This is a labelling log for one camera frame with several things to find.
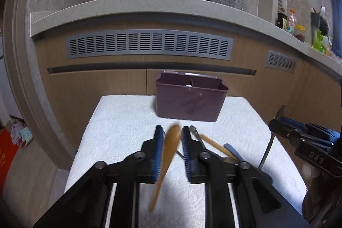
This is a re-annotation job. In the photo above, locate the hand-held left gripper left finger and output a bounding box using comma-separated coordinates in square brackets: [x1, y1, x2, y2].
[33, 125, 164, 228]

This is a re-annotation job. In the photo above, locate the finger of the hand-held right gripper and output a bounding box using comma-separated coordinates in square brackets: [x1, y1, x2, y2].
[268, 116, 308, 147]
[307, 123, 342, 148]

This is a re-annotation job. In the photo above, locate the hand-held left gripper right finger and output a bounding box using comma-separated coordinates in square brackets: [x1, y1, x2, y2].
[181, 127, 310, 228]

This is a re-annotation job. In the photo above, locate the wooden spoon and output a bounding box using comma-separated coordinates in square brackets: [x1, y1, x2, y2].
[149, 123, 181, 214]

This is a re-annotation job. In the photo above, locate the black-handled utensil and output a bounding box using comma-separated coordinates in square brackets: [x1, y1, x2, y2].
[190, 126, 207, 150]

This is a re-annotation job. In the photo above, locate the wooden chopstick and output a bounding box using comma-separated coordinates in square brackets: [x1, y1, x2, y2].
[200, 134, 237, 163]

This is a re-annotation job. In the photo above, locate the metal spoon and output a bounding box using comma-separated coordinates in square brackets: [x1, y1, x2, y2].
[258, 106, 287, 171]

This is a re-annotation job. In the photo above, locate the purple utensil holder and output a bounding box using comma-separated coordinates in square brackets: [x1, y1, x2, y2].
[155, 71, 229, 122]

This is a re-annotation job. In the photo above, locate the blue-handled utensil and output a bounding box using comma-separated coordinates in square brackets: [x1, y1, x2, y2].
[224, 143, 242, 162]

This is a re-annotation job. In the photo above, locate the person's right forearm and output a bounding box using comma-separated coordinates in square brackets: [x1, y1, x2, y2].
[302, 164, 342, 223]

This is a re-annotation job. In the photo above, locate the white textured cloth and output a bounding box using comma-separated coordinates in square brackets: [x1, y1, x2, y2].
[64, 94, 308, 228]

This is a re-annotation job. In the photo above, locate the small grey vent grille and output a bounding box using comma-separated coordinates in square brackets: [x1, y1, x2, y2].
[264, 50, 298, 74]

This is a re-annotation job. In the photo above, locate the green packet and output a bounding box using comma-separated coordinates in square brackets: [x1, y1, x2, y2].
[311, 30, 332, 55]

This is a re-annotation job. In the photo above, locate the large grey vent grille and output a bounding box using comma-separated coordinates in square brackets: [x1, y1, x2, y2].
[67, 29, 234, 61]

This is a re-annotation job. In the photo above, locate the yellow lid jar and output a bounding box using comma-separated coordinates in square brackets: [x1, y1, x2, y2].
[294, 24, 307, 43]

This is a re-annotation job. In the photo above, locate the clear bottle orange cap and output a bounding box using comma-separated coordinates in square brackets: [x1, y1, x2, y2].
[285, 9, 298, 35]

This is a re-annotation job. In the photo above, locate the dark sauce bottle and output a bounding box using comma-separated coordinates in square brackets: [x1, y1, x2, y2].
[276, 7, 288, 30]

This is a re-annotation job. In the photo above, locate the grey cutlery caddy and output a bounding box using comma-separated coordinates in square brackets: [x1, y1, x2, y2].
[310, 6, 330, 46]

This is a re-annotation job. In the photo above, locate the stone kitchen counter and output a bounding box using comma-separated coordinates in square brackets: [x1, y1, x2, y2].
[30, 0, 342, 71]

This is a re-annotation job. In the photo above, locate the patterned cloth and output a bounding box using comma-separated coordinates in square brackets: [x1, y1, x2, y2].
[10, 115, 34, 150]

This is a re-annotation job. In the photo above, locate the red board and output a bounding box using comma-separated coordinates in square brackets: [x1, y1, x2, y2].
[0, 129, 17, 182]

